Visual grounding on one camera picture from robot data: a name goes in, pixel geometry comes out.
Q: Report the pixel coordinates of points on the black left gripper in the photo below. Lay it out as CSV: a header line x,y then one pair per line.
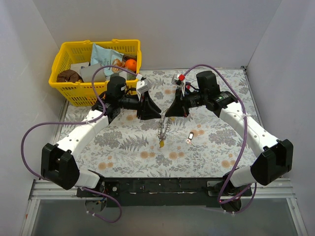
x,y
142,108

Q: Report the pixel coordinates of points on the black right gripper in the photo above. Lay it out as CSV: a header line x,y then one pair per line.
x,y
183,105

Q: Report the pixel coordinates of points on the large metal key ring disc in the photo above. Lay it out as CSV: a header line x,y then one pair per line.
x,y
164,126

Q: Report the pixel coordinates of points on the yellow key tag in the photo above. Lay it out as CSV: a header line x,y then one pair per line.
x,y
161,144

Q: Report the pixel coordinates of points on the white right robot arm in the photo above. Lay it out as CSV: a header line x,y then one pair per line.
x,y
273,156

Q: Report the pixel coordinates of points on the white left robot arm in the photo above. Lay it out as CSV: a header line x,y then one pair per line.
x,y
58,161

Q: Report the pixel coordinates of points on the orange fruit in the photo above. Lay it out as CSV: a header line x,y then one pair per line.
x,y
131,65

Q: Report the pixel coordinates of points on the floral patterned table mat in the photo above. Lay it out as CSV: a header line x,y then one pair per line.
x,y
129,147

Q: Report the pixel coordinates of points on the light blue chips bag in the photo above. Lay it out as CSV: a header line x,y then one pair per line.
x,y
105,57

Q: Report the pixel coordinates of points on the grey cardboard box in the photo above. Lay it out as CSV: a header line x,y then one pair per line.
x,y
86,74

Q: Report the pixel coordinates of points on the yellow plastic shopping basket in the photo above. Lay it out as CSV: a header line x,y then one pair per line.
x,y
78,93

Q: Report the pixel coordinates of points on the white carton in basket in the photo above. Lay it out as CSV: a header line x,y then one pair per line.
x,y
78,66

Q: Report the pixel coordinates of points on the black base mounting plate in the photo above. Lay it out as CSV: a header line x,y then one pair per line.
x,y
170,191

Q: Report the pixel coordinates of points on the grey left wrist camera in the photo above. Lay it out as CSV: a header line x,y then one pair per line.
x,y
143,86

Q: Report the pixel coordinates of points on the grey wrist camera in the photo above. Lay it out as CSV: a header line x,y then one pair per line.
x,y
178,80
143,86

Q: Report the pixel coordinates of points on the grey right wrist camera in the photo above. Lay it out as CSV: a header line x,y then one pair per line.
x,y
178,80

